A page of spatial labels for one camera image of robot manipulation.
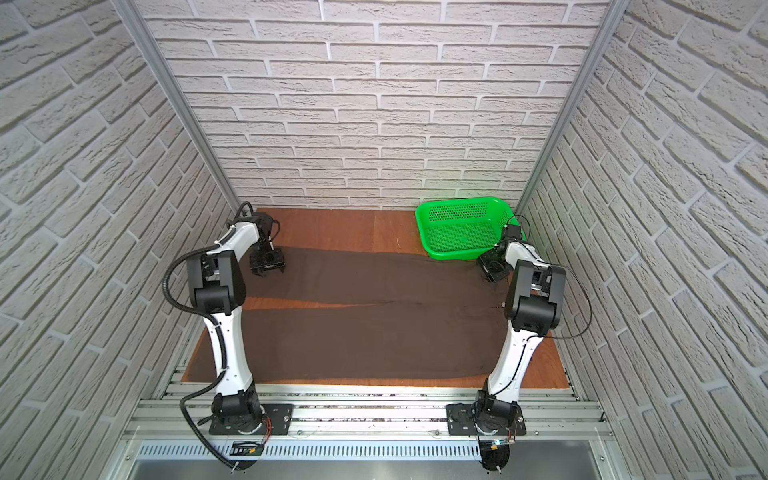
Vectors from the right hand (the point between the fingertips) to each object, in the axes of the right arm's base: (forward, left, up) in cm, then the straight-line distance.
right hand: (480, 263), depth 103 cm
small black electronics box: (-47, +72, -5) cm, 86 cm away
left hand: (+5, +73, -1) cm, 73 cm away
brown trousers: (-15, +41, -1) cm, 43 cm away
